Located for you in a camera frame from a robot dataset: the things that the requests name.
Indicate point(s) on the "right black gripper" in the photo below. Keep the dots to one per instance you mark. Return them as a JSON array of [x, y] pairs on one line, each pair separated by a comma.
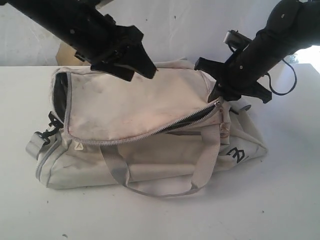
[[239, 75]]

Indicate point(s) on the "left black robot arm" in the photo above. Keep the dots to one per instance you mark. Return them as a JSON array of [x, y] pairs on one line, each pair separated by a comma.
[[52, 14]]

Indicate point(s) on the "black plastic strap clip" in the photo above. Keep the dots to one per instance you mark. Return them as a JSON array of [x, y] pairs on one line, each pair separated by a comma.
[[53, 127]]

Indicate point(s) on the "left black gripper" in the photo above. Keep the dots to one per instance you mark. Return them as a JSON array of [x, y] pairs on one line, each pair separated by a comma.
[[113, 49]]

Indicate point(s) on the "right silver black robot arm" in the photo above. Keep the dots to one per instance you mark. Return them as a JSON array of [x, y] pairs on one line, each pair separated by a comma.
[[291, 26]]

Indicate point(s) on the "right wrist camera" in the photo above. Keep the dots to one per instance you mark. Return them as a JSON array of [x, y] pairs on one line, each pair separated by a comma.
[[234, 39]]

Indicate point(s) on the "white fabric duffel bag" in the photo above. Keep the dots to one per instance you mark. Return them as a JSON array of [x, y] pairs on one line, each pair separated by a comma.
[[157, 137]]

